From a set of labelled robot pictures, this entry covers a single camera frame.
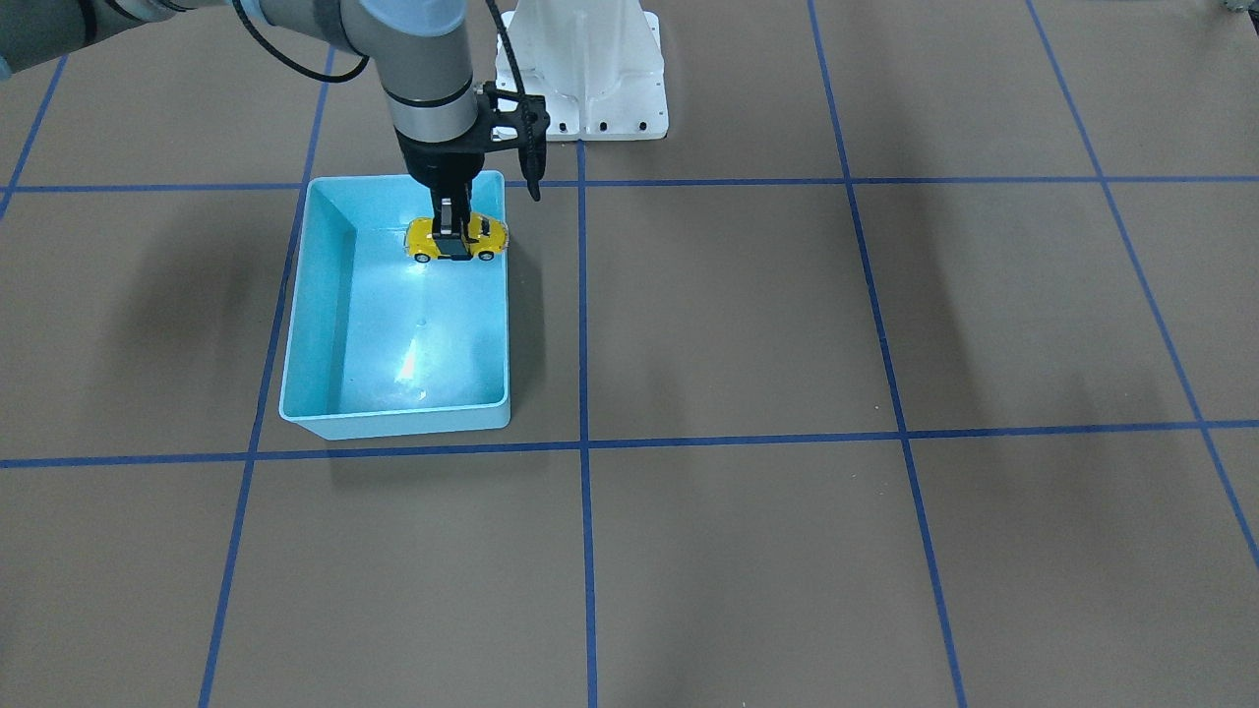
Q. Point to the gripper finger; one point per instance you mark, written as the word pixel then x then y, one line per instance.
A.
pixel 463 213
pixel 445 238

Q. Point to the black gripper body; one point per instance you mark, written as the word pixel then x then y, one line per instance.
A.
pixel 439 165

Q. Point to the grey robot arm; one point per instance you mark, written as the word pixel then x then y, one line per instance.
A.
pixel 418 50

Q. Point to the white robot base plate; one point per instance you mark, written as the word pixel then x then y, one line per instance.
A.
pixel 599 64

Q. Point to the yellow beetle toy car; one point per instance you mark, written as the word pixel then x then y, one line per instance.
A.
pixel 484 238

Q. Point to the light blue plastic bin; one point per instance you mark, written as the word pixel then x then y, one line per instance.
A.
pixel 381 345

